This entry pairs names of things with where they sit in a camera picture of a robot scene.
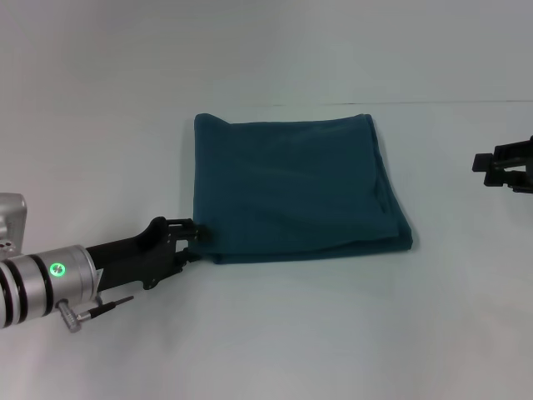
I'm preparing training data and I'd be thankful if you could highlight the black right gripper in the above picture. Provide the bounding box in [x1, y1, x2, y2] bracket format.
[471, 133, 533, 193]

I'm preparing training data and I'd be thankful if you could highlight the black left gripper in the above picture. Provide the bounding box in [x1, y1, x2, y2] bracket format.
[85, 215, 214, 292]

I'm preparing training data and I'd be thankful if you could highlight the teal blue t-shirt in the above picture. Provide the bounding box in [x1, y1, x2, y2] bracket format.
[187, 111, 414, 266]

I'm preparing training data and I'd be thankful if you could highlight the cable with silver plug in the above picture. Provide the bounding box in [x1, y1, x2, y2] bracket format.
[56, 293, 135, 333]

